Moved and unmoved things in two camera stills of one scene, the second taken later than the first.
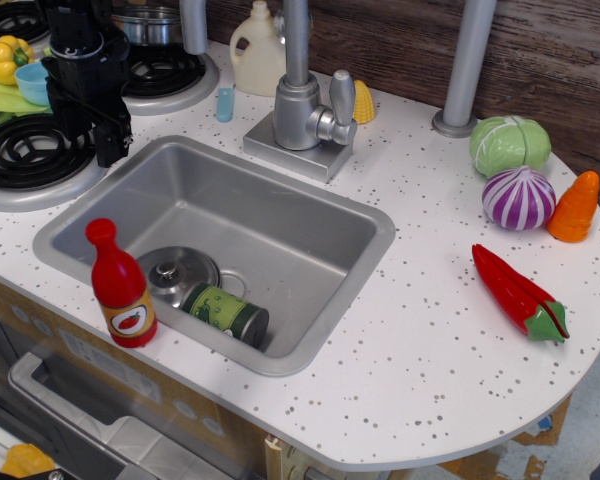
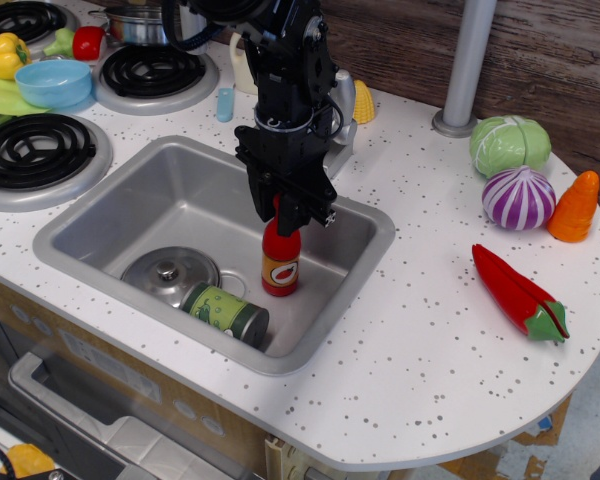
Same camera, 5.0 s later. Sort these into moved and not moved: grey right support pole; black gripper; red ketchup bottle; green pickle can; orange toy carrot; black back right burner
Moved: black gripper; red ketchup bottle
Not moved: grey right support pole; green pickle can; black back right burner; orange toy carrot
